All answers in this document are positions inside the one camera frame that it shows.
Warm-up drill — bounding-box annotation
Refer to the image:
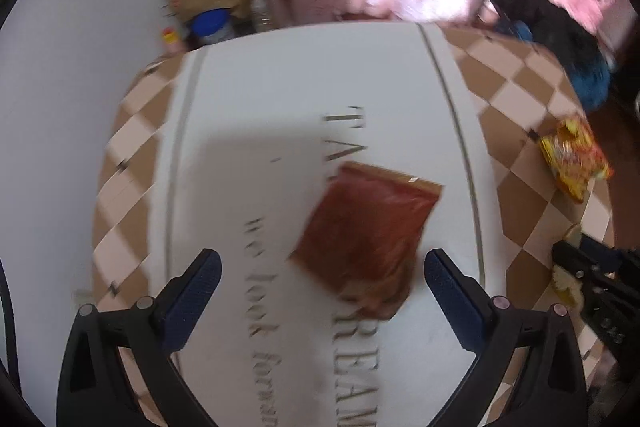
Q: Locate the orange yellow snack wrapper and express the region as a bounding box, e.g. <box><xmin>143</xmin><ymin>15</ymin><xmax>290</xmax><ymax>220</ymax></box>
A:
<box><xmin>537</xmin><ymin>115</ymin><xmax>614</xmax><ymax>204</ymax></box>

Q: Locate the blue lidded white tub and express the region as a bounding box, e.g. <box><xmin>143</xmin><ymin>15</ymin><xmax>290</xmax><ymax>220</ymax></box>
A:
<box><xmin>191</xmin><ymin>9</ymin><xmax>235</xmax><ymax>46</ymax></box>

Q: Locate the brown red foil wrapper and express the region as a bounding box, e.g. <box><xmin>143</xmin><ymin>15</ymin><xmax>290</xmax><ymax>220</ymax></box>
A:
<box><xmin>290</xmin><ymin>161</ymin><xmax>442</xmax><ymax>320</ymax></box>

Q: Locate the checkered tablecloth on table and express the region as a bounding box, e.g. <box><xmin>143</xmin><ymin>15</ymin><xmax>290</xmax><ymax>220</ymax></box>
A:
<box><xmin>93</xmin><ymin>23</ymin><xmax>614</xmax><ymax>426</ymax></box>

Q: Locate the black clothes pile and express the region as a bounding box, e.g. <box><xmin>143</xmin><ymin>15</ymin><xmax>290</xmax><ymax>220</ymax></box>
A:
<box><xmin>488</xmin><ymin>0</ymin><xmax>608</xmax><ymax>72</ymax></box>

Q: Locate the small orange capped bottle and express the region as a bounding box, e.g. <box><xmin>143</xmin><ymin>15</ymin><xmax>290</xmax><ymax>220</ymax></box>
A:
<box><xmin>162</xmin><ymin>27</ymin><xmax>183</xmax><ymax>56</ymax></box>

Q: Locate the blue jacket pile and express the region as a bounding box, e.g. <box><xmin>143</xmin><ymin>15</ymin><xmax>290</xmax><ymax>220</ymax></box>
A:
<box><xmin>494</xmin><ymin>17</ymin><xmax>611</xmax><ymax>113</ymax></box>

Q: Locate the clear plastic bottle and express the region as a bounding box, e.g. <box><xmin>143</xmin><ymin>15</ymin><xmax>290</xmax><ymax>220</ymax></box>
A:
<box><xmin>250</xmin><ymin>0</ymin><xmax>274</xmax><ymax>32</ymax></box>

